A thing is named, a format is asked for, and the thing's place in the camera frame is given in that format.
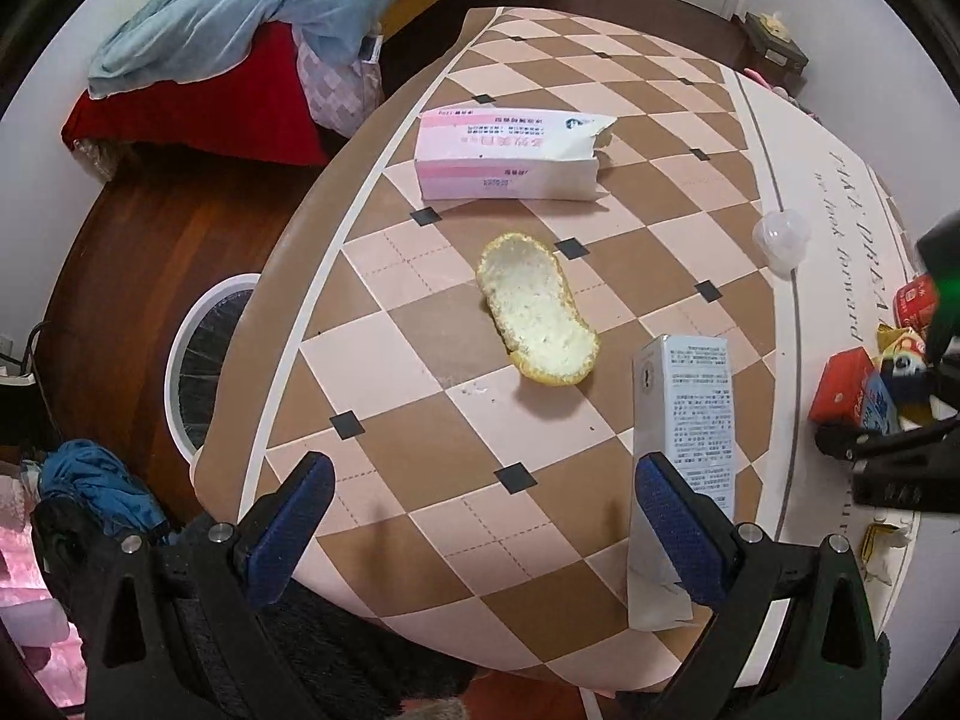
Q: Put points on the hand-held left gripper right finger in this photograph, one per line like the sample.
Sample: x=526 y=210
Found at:
x=675 y=532

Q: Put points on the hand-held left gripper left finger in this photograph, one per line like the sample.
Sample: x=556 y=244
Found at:
x=292 y=532

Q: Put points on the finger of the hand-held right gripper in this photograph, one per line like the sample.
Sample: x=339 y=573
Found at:
x=907 y=484
x=885 y=441

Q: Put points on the blue snack packet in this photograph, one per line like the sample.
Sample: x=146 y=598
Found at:
x=879 y=405

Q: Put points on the red snack packet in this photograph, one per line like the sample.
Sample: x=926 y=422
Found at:
x=841 y=386

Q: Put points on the yellow cartoon wrapper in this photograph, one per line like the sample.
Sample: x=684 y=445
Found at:
x=904 y=349

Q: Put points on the tall white carton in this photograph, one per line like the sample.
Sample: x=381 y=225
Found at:
x=686 y=405

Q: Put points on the clear plastic cup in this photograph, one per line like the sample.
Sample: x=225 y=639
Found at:
x=781 y=240

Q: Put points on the white trash bin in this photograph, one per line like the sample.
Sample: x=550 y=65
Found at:
x=196 y=360

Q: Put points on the pink and white carton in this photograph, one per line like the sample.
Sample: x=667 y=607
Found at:
x=495 y=154

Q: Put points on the blue cloth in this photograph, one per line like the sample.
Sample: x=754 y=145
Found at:
x=97 y=480

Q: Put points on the pink plush toy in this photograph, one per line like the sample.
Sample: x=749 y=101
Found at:
x=769 y=84

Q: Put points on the pink printed blanket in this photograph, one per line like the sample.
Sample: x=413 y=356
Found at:
x=30 y=585

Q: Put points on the brown tissue box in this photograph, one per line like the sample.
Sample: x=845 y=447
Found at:
x=776 y=37

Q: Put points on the red bed sheet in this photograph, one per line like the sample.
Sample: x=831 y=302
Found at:
x=225 y=112

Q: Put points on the pink checkered mattress cover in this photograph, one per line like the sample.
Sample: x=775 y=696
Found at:
x=337 y=82

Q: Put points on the bed with blue duvet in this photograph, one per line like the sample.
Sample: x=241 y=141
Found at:
x=247 y=0

